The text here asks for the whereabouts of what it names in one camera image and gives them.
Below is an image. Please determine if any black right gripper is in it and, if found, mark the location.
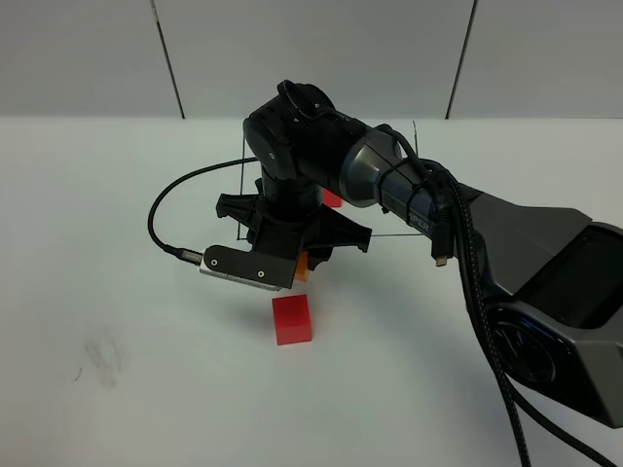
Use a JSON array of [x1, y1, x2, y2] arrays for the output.
[[216, 194, 372, 270]]

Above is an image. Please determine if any orange block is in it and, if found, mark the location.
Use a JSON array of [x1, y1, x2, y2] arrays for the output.
[[295, 251, 311, 282]]

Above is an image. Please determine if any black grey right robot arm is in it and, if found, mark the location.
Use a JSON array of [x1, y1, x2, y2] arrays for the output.
[[201, 81, 622, 466]]

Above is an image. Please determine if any red template block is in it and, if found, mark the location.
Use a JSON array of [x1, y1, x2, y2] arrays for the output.
[[322, 190, 343, 208]]

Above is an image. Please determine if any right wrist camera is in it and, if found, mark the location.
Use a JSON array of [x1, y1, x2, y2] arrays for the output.
[[199, 245, 297, 291]]

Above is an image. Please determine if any black right camera cable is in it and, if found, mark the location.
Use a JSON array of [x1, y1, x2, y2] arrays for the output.
[[148, 156, 259, 264]]

